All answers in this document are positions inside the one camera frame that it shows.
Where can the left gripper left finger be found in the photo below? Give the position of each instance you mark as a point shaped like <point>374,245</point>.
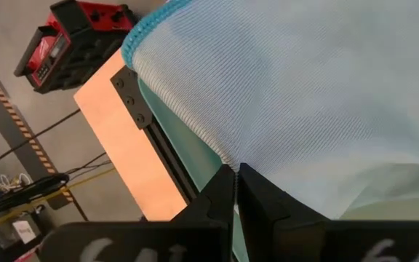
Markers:
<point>202,218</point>

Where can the red and black toolbox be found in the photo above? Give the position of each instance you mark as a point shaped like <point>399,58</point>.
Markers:
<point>75,40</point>

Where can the teal translucent plastic bin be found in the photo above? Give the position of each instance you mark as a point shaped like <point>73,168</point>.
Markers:
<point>187,145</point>

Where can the white towel with teal edge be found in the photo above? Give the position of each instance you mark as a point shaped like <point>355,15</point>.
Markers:
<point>286,91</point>

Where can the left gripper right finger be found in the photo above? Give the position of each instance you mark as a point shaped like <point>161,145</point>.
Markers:
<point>267,225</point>

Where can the white paper label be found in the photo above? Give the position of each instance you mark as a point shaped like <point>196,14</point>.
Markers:
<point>24,231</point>

